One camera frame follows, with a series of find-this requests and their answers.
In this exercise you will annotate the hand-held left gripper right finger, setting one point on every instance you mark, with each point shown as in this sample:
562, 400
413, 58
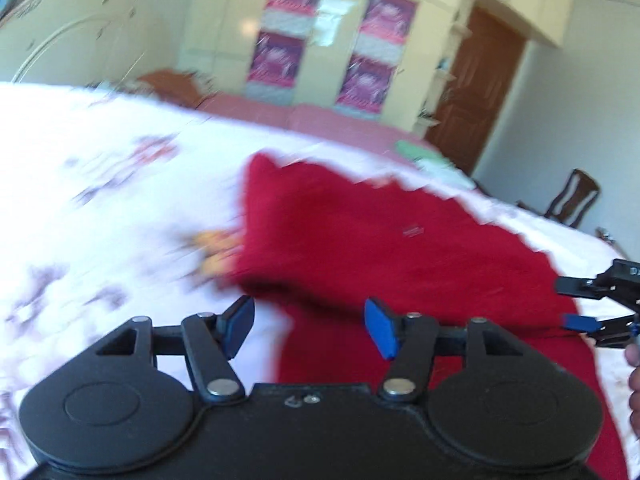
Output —
380, 327

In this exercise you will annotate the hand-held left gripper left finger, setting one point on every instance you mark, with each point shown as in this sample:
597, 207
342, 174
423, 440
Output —
239, 322

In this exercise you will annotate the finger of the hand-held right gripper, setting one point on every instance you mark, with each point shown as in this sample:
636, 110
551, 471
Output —
607, 332
575, 286

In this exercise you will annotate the red knit sweater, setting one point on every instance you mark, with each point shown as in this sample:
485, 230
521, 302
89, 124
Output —
375, 240

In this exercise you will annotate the person's right hand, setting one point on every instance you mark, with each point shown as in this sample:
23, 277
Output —
635, 390

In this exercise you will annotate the dark wooden chair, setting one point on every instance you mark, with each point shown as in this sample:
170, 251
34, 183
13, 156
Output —
575, 200

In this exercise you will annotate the white folded cloth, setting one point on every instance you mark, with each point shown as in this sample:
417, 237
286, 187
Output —
445, 174

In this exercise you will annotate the white floral bedsheet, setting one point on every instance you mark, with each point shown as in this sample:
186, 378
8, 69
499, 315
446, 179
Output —
100, 220

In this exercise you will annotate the green folded cloth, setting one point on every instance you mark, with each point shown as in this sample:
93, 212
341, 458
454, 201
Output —
415, 151

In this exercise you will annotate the pink checked bedsheet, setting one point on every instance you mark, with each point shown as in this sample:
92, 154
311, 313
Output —
310, 120

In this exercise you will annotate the brown wooden door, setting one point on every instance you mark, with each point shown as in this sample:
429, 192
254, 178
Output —
475, 95

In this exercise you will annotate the cream corner shelf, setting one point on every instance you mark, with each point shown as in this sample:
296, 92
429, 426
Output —
437, 105

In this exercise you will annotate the orange striped pillow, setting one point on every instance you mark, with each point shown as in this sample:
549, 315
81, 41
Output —
170, 87

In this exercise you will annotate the cream wardrobe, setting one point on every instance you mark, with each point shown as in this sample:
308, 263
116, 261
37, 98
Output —
225, 10

